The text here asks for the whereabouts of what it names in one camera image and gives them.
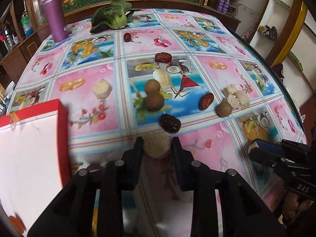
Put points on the wooden cabinet counter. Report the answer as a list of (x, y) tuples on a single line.
[(17, 59)]

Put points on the brown kiwi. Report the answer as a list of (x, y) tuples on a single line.
[(152, 86), (154, 101)]

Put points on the person right hand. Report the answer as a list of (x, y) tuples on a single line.
[(292, 206)]

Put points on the dark black date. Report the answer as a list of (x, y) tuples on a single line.
[(169, 123)]

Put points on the round brown biscuit front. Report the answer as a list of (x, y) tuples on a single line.
[(157, 145)]

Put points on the tan biscuit chunk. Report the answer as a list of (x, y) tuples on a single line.
[(102, 89)]

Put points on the beige biscuit chunk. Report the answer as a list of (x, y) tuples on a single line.
[(244, 101), (233, 101), (229, 90)]

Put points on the red white tray box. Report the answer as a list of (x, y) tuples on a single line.
[(35, 162)]

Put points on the green bok choy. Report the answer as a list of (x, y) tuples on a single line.
[(112, 16)]

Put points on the small brown round fruit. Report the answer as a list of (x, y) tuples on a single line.
[(224, 109)]

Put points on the wrinkled red date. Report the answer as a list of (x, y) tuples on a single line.
[(163, 57)]

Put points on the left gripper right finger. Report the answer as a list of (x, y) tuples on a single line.
[(224, 204)]

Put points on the purple spray bottles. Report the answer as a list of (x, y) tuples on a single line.
[(223, 6)]

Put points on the colourful fruit print tablecloth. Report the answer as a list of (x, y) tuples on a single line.
[(206, 58)]

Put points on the purple thermos bottle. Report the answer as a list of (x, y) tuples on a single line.
[(55, 19)]

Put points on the glossy red date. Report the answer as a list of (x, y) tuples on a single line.
[(205, 101)]

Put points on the beige biscuit chunk top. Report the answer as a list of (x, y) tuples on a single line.
[(229, 90)]

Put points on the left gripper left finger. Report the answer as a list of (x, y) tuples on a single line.
[(70, 213)]

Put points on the small dark red date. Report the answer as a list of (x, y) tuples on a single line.
[(127, 37)]

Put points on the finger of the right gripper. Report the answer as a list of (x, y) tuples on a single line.
[(272, 154)]

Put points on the green plastic bottle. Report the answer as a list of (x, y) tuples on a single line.
[(26, 24)]

